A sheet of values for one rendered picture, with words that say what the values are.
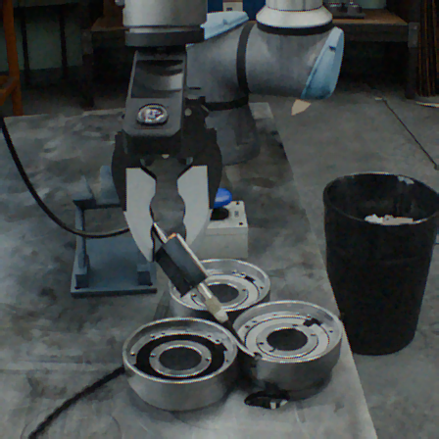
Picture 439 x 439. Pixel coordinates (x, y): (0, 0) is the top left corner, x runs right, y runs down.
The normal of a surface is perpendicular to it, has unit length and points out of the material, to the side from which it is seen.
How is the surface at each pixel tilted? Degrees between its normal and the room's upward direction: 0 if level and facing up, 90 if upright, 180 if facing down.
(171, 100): 23
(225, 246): 90
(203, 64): 90
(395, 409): 0
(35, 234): 0
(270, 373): 90
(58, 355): 0
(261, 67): 90
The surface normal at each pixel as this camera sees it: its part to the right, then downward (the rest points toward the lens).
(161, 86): 0.02, -0.65
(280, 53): -0.50, 0.47
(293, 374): 0.04, 0.44
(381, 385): -0.02, -0.90
